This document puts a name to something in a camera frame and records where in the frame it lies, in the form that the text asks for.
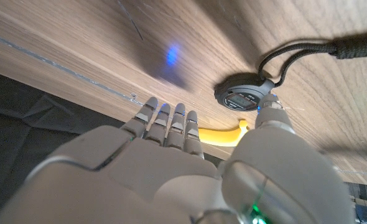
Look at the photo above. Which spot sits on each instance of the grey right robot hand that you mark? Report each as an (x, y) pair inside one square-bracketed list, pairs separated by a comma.
[(158, 174)]

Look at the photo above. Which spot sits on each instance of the yellow toy banana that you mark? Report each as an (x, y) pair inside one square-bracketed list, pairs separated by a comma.
[(221, 137)]

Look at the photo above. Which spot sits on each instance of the grey tape outline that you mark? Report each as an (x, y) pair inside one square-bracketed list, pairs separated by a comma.
[(62, 69)]

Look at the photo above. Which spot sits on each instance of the black backdrop curtain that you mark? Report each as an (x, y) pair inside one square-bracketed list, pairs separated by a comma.
[(15, 124)]

